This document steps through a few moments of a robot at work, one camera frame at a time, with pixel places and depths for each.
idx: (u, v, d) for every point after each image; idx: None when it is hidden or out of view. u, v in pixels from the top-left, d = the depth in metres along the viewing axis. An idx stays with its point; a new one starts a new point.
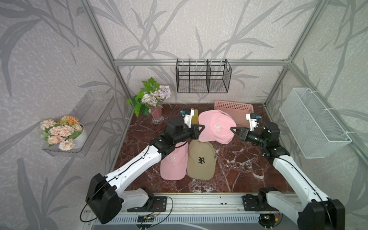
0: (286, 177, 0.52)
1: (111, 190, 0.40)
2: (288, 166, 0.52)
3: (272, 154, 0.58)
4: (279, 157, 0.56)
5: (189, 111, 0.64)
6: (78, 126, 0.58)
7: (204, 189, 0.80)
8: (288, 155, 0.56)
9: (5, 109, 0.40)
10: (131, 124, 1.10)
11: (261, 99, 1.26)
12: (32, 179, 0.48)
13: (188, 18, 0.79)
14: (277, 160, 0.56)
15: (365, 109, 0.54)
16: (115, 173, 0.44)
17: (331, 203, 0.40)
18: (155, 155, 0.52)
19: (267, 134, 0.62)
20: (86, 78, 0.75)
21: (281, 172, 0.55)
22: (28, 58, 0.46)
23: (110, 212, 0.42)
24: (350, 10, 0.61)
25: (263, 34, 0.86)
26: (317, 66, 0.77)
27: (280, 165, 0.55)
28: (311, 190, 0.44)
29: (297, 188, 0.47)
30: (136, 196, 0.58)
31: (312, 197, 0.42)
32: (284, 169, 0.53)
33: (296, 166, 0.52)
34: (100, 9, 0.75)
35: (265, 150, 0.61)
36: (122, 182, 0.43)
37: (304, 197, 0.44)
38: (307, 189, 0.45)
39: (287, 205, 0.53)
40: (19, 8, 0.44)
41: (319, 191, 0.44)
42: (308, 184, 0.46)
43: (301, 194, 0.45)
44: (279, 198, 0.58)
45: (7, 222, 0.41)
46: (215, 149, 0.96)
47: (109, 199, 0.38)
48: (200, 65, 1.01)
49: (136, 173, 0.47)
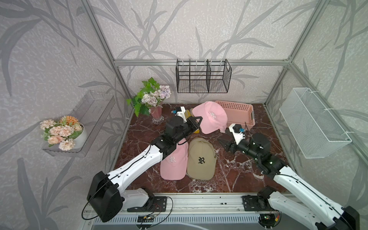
0: (292, 190, 0.50)
1: (113, 188, 0.40)
2: (292, 181, 0.49)
3: (270, 168, 0.54)
4: (280, 173, 0.52)
5: (180, 109, 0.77)
6: (78, 126, 0.58)
7: (204, 189, 0.80)
8: (286, 166, 0.54)
9: (5, 109, 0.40)
10: (131, 124, 1.10)
11: (261, 99, 1.26)
12: (32, 179, 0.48)
13: (188, 18, 0.79)
14: (279, 177, 0.52)
15: (365, 109, 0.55)
16: (117, 171, 0.44)
17: (347, 214, 0.43)
18: (157, 154, 0.52)
19: (258, 149, 0.56)
20: (86, 78, 0.75)
21: (286, 187, 0.52)
22: (28, 58, 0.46)
23: (111, 210, 0.42)
24: (350, 10, 0.61)
25: (263, 34, 0.86)
26: (317, 67, 0.78)
27: (282, 180, 0.51)
28: (327, 206, 0.43)
29: (310, 204, 0.46)
30: (137, 196, 0.58)
31: (331, 214, 0.41)
32: (289, 184, 0.50)
33: (300, 179, 0.50)
34: (100, 9, 0.75)
35: (263, 167, 0.56)
36: (124, 180, 0.43)
37: (319, 213, 0.44)
38: (323, 205, 0.43)
39: (298, 212, 0.53)
40: (19, 9, 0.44)
41: (334, 204, 0.43)
42: (321, 199, 0.44)
43: (316, 210, 0.44)
44: (286, 206, 0.57)
45: (7, 222, 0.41)
46: (215, 149, 0.96)
47: (110, 196, 0.39)
48: (200, 65, 1.01)
49: (137, 172, 0.48)
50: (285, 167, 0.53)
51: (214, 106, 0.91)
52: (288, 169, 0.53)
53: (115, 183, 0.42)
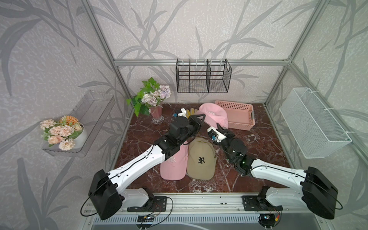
0: (269, 178, 0.55)
1: (112, 188, 0.40)
2: (263, 169, 0.55)
3: (247, 169, 0.59)
4: (253, 168, 0.57)
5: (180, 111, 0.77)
6: (78, 126, 0.58)
7: (204, 189, 0.80)
8: (256, 160, 0.59)
9: (5, 109, 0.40)
10: (131, 124, 1.10)
11: (261, 99, 1.26)
12: (32, 179, 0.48)
13: (188, 18, 0.79)
14: (253, 171, 0.58)
15: (365, 109, 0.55)
16: (118, 170, 0.44)
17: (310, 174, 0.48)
18: (159, 155, 0.51)
19: (237, 154, 0.58)
20: (86, 78, 0.75)
21: (262, 177, 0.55)
22: (28, 58, 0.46)
23: (111, 208, 0.42)
24: (350, 10, 0.61)
25: (263, 34, 0.86)
26: (317, 67, 0.78)
27: (256, 172, 0.57)
28: (293, 176, 0.47)
29: (284, 181, 0.50)
30: (137, 196, 0.58)
31: (298, 180, 0.45)
32: (262, 173, 0.55)
33: (268, 164, 0.55)
34: (100, 9, 0.75)
35: (241, 169, 0.61)
36: (124, 180, 0.43)
37: (293, 186, 0.47)
38: (290, 177, 0.48)
39: (289, 196, 0.54)
40: (18, 8, 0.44)
41: (297, 172, 0.48)
42: (287, 172, 0.49)
43: (290, 184, 0.48)
44: (279, 196, 0.58)
45: (8, 222, 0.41)
46: (215, 149, 0.96)
47: (109, 196, 0.38)
48: (200, 65, 1.01)
49: (138, 173, 0.47)
50: (256, 160, 0.59)
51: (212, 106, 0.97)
52: (258, 162, 0.58)
53: (114, 183, 0.41)
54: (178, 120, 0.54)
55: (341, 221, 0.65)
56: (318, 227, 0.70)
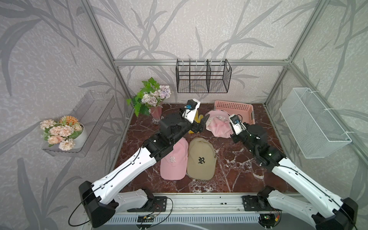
0: (290, 182, 0.49)
1: (95, 201, 0.38)
2: (291, 174, 0.48)
3: (269, 159, 0.52)
4: (280, 165, 0.50)
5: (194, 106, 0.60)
6: (78, 126, 0.58)
7: (204, 189, 0.80)
8: (285, 158, 0.52)
9: (5, 109, 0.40)
10: (131, 124, 1.10)
11: (261, 99, 1.26)
12: (32, 179, 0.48)
13: (188, 18, 0.79)
14: (277, 169, 0.50)
15: (365, 109, 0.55)
16: (101, 181, 0.41)
17: (345, 205, 0.42)
18: (146, 160, 0.45)
19: (255, 139, 0.55)
20: (86, 78, 0.75)
21: (285, 179, 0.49)
22: (28, 58, 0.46)
23: (100, 218, 0.41)
24: (350, 10, 0.61)
25: (263, 34, 0.86)
26: (317, 67, 0.78)
27: (281, 172, 0.50)
28: (327, 198, 0.42)
29: (310, 196, 0.44)
30: (134, 198, 0.57)
31: (331, 207, 0.40)
32: (289, 177, 0.48)
33: (299, 171, 0.48)
34: (100, 9, 0.75)
35: (261, 159, 0.54)
36: (108, 192, 0.40)
37: (319, 207, 0.43)
38: (322, 197, 0.42)
39: (296, 208, 0.53)
40: (19, 8, 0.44)
41: (334, 197, 0.42)
42: (320, 191, 0.43)
43: (316, 202, 0.43)
44: (283, 202, 0.58)
45: (8, 222, 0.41)
46: (215, 149, 0.96)
47: (92, 210, 0.36)
48: (200, 65, 1.01)
49: (124, 182, 0.43)
50: (285, 159, 0.52)
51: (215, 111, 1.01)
52: (288, 161, 0.51)
53: (97, 196, 0.39)
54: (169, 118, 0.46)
55: None
56: None
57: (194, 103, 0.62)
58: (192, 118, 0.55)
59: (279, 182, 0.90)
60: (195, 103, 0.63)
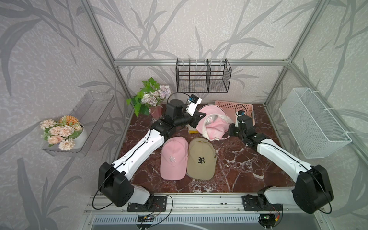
0: (271, 158, 0.55)
1: (121, 175, 0.41)
2: (270, 148, 0.55)
3: (254, 141, 0.60)
4: (261, 142, 0.59)
5: (196, 99, 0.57)
6: (78, 126, 0.58)
7: (204, 189, 0.80)
8: (268, 139, 0.60)
9: (5, 109, 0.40)
10: (131, 124, 1.10)
11: (261, 99, 1.26)
12: (32, 179, 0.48)
13: (188, 18, 0.79)
14: (259, 146, 0.59)
15: (365, 109, 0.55)
16: (121, 159, 0.45)
17: (316, 170, 0.46)
18: (158, 138, 0.52)
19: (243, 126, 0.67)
20: (86, 78, 0.75)
21: (267, 156, 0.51)
22: (28, 58, 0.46)
23: (124, 196, 0.44)
24: (350, 10, 0.61)
25: (263, 34, 0.86)
26: (317, 67, 0.78)
27: (263, 149, 0.58)
28: (296, 164, 0.47)
29: (284, 166, 0.50)
30: (141, 191, 0.59)
31: (298, 169, 0.45)
32: (268, 152, 0.56)
33: (278, 146, 0.55)
34: (100, 9, 0.75)
35: (247, 140, 0.63)
36: (131, 167, 0.44)
37: (291, 173, 0.47)
38: (293, 163, 0.47)
39: (283, 192, 0.54)
40: (19, 8, 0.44)
41: (303, 163, 0.47)
42: (292, 159, 0.49)
43: (288, 170, 0.48)
44: (273, 191, 0.60)
45: (8, 222, 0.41)
46: (215, 149, 0.96)
47: (120, 183, 0.39)
48: (199, 65, 1.01)
49: (142, 159, 0.48)
50: (267, 139, 0.60)
51: (205, 108, 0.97)
52: (270, 140, 0.59)
53: (122, 171, 0.42)
54: (174, 101, 0.57)
55: (341, 221, 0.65)
56: (318, 227, 0.70)
57: (196, 97, 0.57)
58: (192, 111, 0.64)
59: (279, 182, 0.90)
60: (197, 98, 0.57)
